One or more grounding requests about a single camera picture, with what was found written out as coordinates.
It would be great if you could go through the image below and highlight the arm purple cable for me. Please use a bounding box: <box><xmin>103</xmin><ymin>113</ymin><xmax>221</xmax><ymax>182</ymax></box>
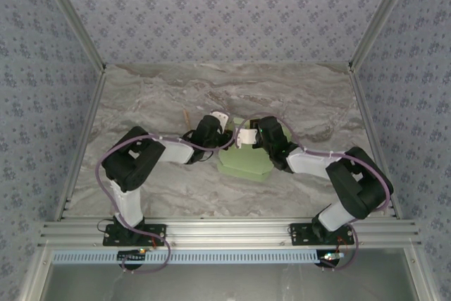
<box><xmin>246</xmin><ymin>113</ymin><xmax>393</xmax><ymax>272</ymax></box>
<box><xmin>95</xmin><ymin>114</ymin><xmax>254</xmax><ymax>276</ymax></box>

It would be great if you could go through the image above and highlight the white slotted cable duct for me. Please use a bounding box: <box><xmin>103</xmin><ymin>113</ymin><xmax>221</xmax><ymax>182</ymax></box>
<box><xmin>51</xmin><ymin>250</ymin><xmax>348</xmax><ymax>265</ymax></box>

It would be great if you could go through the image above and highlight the grey metal panel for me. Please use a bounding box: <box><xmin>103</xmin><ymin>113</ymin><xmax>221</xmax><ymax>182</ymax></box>
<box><xmin>38</xmin><ymin>264</ymin><xmax>420</xmax><ymax>301</ymax></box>

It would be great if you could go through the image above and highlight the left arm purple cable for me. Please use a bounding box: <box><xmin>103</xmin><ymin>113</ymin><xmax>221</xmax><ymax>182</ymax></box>
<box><xmin>95</xmin><ymin>114</ymin><xmax>254</xmax><ymax>276</ymax></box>

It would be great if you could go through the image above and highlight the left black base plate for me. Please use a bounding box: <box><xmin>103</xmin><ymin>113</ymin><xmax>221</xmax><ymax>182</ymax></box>
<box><xmin>102</xmin><ymin>223</ymin><xmax>167</xmax><ymax>247</ymax></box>

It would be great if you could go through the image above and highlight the aluminium frame post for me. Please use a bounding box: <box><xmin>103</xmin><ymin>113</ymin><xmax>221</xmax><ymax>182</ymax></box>
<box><xmin>37</xmin><ymin>0</ymin><xmax>107</xmax><ymax>73</ymax></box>
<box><xmin>347</xmin><ymin>0</ymin><xmax>420</xmax><ymax>71</ymax></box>

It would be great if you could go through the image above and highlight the aluminium table side rail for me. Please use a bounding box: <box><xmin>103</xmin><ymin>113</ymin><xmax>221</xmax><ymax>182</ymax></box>
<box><xmin>54</xmin><ymin>68</ymin><xmax>107</xmax><ymax>223</ymax></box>
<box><xmin>348</xmin><ymin>64</ymin><xmax>402</xmax><ymax>220</ymax></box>

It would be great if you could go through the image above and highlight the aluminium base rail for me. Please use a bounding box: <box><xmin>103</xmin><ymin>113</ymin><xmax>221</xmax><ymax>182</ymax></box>
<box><xmin>38</xmin><ymin>219</ymin><xmax>422</xmax><ymax>247</ymax></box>

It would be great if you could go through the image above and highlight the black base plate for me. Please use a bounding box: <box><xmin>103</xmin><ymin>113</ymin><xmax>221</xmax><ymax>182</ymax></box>
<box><xmin>102</xmin><ymin>223</ymin><xmax>167</xmax><ymax>247</ymax></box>
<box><xmin>289</xmin><ymin>222</ymin><xmax>355</xmax><ymax>247</ymax></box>

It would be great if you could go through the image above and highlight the light green paper box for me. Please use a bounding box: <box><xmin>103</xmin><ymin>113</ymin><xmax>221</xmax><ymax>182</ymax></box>
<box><xmin>216</xmin><ymin>116</ymin><xmax>292</xmax><ymax>183</ymax></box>

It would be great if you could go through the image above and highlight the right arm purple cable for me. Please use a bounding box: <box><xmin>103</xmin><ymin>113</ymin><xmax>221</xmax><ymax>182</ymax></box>
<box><xmin>246</xmin><ymin>113</ymin><xmax>393</xmax><ymax>272</ymax></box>

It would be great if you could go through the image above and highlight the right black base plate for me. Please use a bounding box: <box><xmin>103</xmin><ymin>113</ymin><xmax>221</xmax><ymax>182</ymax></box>
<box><xmin>289</xmin><ymin>222</ymin><xmax>355</xmax><ymax>247</ymax></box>

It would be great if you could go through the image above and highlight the right small circuit board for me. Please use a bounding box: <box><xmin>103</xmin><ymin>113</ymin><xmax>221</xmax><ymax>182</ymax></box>
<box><xmin>319</xmin><ymin>251</ymin><xmax>346</xmax><ymax>266</ymax></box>

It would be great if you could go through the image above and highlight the small circuit board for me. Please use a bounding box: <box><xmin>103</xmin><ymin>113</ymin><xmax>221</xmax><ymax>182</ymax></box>
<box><xmin>319</xmin><ymin>251</ymin><xmax>346</xmax><ymax>266</ymax></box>
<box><xmin>117</xmin><ymin>250</ymin><xmax>147</xmax><ymax>263</ymax></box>

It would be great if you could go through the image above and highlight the left thin black cable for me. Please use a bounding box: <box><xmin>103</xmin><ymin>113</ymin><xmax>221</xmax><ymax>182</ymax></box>
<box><xmin>192</xmin><ymin>148</ymin><xmax>218</xmax><ymax>165</ymax></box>

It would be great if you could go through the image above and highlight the left small circuit board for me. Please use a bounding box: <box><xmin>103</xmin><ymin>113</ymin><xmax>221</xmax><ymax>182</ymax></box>
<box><xmin>117</xmin><ymin>250</ymin><xmax>147</xmax><ymax>263</ymax></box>

